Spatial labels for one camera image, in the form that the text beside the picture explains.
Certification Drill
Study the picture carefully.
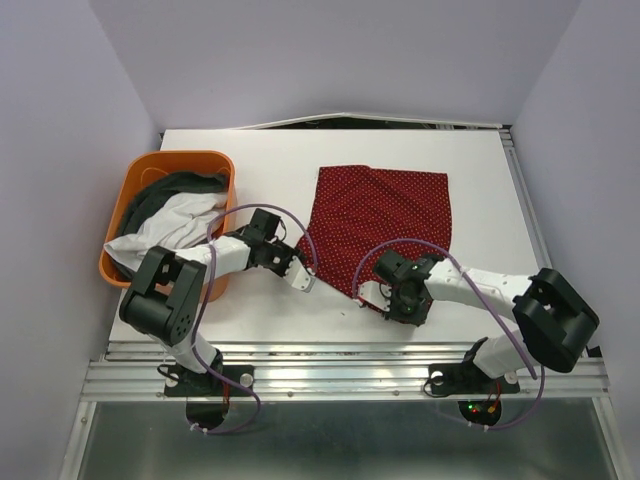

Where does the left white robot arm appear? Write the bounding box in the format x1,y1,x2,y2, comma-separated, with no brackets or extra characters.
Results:
119,204,314,394

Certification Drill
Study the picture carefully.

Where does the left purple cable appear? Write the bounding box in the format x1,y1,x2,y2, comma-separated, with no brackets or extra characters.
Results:
189,203,321,435

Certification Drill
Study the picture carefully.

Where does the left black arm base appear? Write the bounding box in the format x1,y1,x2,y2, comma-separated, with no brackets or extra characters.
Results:
156,363,255,398

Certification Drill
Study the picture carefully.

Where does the aluminium mounting rail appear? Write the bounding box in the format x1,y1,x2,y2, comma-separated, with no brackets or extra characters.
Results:
82,341,614,401

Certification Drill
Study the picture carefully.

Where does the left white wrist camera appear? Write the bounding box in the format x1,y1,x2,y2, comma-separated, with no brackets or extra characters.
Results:
284,256,316,293

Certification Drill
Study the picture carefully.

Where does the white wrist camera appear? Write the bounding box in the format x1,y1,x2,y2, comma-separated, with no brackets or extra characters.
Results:
284,256,316,293
354,281,392,314

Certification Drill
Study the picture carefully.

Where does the white skirt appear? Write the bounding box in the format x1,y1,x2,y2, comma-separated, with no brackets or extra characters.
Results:
104,192,228,272

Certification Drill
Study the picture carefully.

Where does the orange plastic bin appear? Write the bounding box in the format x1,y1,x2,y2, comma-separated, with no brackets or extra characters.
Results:
98,150,237,302

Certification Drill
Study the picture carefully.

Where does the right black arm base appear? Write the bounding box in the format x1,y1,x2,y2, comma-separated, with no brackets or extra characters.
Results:
422,337,520,398

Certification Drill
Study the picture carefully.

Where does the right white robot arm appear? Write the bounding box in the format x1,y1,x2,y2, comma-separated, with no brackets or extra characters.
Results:
357,250,600,391

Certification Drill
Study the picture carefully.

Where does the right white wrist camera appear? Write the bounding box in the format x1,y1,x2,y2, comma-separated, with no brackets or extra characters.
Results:
354,281,392,314

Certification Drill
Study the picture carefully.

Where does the red polka dot skirt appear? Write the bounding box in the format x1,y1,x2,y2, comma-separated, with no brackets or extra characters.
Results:
297,165,453,297

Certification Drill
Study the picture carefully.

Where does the dark grey dotted skirt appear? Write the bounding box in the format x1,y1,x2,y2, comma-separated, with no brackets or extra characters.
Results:
115,171,229,280

